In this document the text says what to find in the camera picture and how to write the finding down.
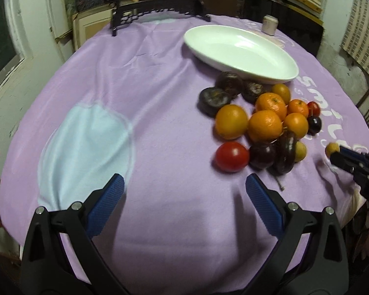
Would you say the tan longan small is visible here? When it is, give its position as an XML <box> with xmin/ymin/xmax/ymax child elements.
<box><xmin>325</xmin><ymin>143</ymin><xmax>340</xmax><ymax>159</ymax></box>

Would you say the dark water chestnut front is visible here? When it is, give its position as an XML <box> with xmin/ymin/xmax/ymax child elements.
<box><xmin>273</xmin><ymin>131</ymin><xmax>297</xmax><ymax>175</ymax></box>

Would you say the dark water chestnut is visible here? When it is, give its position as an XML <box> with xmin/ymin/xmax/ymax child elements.
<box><xmin>215</xmin><ymin>71</ymin><xmax>243</xmax><ymax>99</ymax></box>
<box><xmin>241</xmin><ymin>81</ymin><xmax>265</xmax><ymax>104</ymax></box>
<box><xmin>273</xmin><ymin>131</ymin><xmax>297</xmax><ymax>175</ymax></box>
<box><xmin>198</xmin><ymin>87</ymin><xmax>232</xmax><ymax>117</ymax></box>

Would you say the large yellow-orange tomato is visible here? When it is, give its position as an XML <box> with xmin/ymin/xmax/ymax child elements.
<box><xmin>215</xmin><ymin>104</ymin><xmax>248</xmax><ymax>140</ymax></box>

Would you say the dark red cherry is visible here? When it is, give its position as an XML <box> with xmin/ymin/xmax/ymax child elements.
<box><xmin>307</xmin><ymin>116</ymin><xmax>322</xmax><ymax>136</ymax></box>

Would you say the small red cherry tomato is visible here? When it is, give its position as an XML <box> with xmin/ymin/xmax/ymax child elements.
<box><xmin>307</xmin><ymin>101</ymin><xmax>321</xmax><ymax>117</ymax></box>

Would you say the tan longan by fruits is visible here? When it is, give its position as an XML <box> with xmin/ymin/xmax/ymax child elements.
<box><xmin>294</xmin><ymin>141</ymin><xmax>307</xmax><ymax>162</ymax></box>

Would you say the dark cherry front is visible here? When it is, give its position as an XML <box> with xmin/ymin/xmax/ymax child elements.
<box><xmin>248</xmin><ymin>143</ymin><xmax>276</xmax><ymax>169</ymax></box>

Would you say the large red tomato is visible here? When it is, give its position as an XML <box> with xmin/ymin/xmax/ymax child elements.
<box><xmin>214</xmin><ymin>142</ymin><xmax>250</xmax><ymax>173</ymax></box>

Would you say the yellow-orange tomato right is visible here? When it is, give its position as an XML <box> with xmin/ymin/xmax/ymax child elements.
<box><xmin>283</xmin><ymin>113</ymin><xmax>308</xmax><ymax>139</ymax></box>

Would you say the small mandarin orange right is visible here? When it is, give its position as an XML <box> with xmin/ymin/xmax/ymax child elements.
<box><xmin>287</xmin><ymin>99</ymin><xmax>309</xmax><ymax>118</ymax></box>

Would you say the mandarin orange front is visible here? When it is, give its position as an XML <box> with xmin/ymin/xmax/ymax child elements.
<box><xmin>247</xmin><ymin>110</ymin><xmax>283</xmax><ymax>143</ymax></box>

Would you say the yellow-orange tomato back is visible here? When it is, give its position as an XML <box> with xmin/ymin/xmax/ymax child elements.
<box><xmin>271</xmin><ymin>83</ymin><xmax>291</xmax><ymax>105</ymax></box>

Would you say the mandarin orange back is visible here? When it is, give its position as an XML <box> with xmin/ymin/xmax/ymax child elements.
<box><xmin>255</xmin><ymin>93</ymin><xmax>287</xmax><ymax>121</ymax></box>

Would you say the dark water chestnut middle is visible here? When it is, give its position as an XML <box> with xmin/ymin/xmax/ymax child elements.
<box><xmin>241</xmin><ymin>81</ymin><xmax>265</xmax><ymax>104</ymax></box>

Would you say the dark water chestnut left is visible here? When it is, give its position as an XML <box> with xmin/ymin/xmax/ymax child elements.
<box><xmin>198</xmin><ymin>87</ymin><xmax>232</xmax><ymax>117</ymax></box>

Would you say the purple printed tablecloth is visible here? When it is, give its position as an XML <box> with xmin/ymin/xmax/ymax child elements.
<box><xmin>0</xmin><ymin>13</ymin><xmax>369</xmax><ymax>294</ymax></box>

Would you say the dark water chestnut back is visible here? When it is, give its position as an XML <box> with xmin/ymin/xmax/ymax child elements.
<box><xmin>215</xmin><ymin>71</ymin><xmax>243</xmax><ymax>99</ymax></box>

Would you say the white drink can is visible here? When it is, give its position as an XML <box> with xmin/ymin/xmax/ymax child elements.
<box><xmin>261</xmin><ymin>15</ymin><xmax>278</xmax><ymax>36</ymax></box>

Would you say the white oval plate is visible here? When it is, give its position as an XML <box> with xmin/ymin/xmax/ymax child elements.
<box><xmin>184</xmin><ymin>25</ymin><xmax>299</xmax><ymax>85</ymax></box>

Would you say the black carved screen stand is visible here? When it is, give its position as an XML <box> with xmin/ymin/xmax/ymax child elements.
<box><xmin>110</xmin><ymin>0</ymin><xmax>211</xmax><ymax>37</ymax></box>

